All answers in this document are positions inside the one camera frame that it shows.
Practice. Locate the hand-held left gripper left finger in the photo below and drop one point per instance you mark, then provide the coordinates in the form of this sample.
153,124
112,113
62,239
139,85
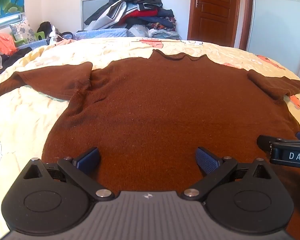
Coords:
90,159

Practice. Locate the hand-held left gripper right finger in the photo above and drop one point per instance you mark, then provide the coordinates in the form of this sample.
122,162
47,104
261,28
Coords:
206,160

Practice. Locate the brown knit sweater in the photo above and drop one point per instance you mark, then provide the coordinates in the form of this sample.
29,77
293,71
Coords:
152,105

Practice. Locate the heap of dark clothes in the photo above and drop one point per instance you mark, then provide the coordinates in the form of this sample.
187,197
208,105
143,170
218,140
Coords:
7,60

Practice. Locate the pile of clothes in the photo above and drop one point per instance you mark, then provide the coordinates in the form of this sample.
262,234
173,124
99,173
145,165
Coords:
140,12

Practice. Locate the yellow printed bedspread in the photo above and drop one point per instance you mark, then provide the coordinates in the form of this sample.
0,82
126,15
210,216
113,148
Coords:
22,120

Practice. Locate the white sliding wardrobe door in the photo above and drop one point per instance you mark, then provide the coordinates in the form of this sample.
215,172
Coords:
277,25

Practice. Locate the white crumpled bag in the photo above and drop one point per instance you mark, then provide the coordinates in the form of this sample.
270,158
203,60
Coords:
52,36

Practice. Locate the green plastic stool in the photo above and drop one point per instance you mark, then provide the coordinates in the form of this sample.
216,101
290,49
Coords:
41,35

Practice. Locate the brown wooden door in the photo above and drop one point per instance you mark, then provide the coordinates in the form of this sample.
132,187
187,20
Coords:
215,12

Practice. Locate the black cloth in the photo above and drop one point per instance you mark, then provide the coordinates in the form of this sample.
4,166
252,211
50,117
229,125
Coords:
43,27

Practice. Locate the floral pillow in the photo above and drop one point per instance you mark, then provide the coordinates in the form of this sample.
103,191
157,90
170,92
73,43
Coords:
23,31

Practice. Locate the orange cloth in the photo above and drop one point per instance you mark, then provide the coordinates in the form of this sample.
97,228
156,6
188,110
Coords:
1,43

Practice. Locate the grey framed panel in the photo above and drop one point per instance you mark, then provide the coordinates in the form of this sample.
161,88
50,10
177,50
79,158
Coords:
92,7

